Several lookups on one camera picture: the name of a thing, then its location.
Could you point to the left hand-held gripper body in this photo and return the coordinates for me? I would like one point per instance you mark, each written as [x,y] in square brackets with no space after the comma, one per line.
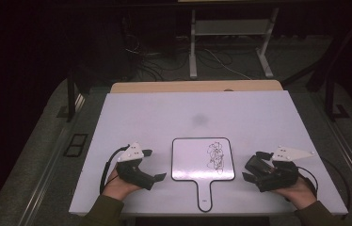
[133,174]

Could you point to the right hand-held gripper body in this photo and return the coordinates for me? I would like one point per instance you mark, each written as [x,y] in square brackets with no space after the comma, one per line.
[285,177]

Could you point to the black eraser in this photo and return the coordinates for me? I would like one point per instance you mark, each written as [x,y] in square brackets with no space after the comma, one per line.
[257,166]

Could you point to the white handheld whiteboard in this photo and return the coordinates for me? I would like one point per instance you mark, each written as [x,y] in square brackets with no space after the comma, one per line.
[193,160]

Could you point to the person's right hand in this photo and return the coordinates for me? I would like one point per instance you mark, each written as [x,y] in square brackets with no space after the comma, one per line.
[301,193]

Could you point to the person's left hand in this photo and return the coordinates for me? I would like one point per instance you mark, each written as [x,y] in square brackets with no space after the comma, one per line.
[116,188]

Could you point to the wooden table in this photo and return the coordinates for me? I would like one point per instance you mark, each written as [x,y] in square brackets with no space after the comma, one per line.
[196,86]

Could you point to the black metal stand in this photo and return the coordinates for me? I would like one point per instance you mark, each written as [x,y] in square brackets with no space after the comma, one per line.
[329,78]
[71,94]

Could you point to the white metal stand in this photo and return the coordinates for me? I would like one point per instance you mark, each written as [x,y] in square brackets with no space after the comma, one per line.
[232,27]

